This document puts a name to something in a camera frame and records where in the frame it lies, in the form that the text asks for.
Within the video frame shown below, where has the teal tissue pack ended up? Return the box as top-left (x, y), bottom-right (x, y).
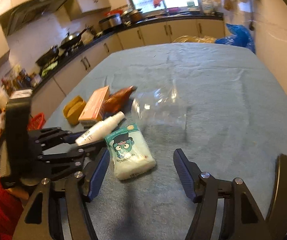
top-left (105, 124), bottom-right (156, 181)

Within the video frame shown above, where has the white spray bottle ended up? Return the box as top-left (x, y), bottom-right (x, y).
top-left (75, 111), bottom-right (125, 146)

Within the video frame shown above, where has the yellow square lid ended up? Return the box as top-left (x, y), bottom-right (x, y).
top-left (63, 95), bottom-right (86, 126)

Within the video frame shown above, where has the clear plastic container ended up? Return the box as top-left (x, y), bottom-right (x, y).
top-left (131, 79), bottom-right (187, 130)

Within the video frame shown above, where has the red plastic basket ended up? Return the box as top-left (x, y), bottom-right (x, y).
top-left (27, 113), bottom-right (46, 131)

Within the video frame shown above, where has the orange cardboard box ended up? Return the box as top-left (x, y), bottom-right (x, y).
top-left (78, 86), bottom-right (110, 127)

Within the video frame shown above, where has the green cloth on counter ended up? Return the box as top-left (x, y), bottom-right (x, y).
top-left (41, 61), bottom-right (58, 78)

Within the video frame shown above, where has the brown snack packet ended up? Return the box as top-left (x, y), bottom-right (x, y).
top-left (103, 86), bottom-right (137, 113)

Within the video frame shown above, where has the blue-green tablecloth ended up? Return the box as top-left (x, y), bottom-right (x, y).
top-left (46, 43), bottom-right (287, 239)

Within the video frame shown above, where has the black frying pan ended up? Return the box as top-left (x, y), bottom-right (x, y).
top-left (35, 45), bottom-right (59, 67)

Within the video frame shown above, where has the black wok with lid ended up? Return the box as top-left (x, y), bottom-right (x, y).
top-left (59, 27), bottom-right (88, 50)

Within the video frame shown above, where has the yellow plastic bag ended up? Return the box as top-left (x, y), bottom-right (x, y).
top-left (173, 35), bottom-right (217, 43)

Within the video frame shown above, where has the range hood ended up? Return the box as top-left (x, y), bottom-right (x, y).
top-left (0, 0), bottom-right (67, 36)

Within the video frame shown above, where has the silver rice cooker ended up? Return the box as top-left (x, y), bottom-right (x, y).
top-left (99, 14), bottom-right (123, 31)

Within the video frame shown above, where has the blue plastic bag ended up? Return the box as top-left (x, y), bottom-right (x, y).
top-left (215, 23), bottom-right (256, 54)

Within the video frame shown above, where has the brown pot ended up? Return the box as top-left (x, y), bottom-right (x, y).
top-left (127, 9), bottom-right (144, 23)

